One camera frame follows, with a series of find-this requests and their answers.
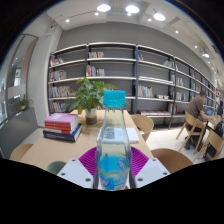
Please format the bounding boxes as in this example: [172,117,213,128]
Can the person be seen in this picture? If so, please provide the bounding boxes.
[184,90,215,151]

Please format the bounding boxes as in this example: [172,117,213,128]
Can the black backpack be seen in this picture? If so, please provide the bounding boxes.
[205,120,224,158]

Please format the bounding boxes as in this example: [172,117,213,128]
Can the clear bottle with turquoise cap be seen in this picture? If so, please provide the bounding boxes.
[95,90,133,192]

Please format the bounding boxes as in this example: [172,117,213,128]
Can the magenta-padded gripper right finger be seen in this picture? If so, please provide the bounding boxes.
[128,146,171,190]

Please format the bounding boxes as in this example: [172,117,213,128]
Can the wooden frame chair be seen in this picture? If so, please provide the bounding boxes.
[175,111,208,153]
[193,129,224,163]

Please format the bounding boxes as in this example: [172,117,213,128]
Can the laptop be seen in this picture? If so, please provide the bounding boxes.
[204,107,215,117]

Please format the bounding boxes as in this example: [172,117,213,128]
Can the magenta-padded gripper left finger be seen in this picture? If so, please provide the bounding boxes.
[57,146,100,190]

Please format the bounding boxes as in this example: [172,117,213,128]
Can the pink book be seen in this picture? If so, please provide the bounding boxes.
[44,112,79,125]

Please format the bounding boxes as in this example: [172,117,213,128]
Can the grey shelf unit with books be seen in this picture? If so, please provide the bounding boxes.
[47,41,224,129]

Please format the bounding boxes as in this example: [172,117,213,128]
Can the green patterned ceramic mug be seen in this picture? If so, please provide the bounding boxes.
[45,160,67,176]

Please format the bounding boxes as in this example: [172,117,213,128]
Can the beige curved-back chair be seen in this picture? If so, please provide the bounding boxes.
[129,114,155,143]
[9,143,34,163]
[150,148,194,174]

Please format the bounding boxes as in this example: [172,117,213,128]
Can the green potted plant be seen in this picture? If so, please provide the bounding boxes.
[63,76,118,126]

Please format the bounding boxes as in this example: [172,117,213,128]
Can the dark blue book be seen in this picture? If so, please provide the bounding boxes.
[42,123,83,143]

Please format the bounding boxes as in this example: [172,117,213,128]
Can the small green background plant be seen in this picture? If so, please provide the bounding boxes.
[18,95,33,112]

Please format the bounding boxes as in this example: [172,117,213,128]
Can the ceiling lights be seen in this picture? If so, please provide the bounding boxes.
[64,3,214,59]

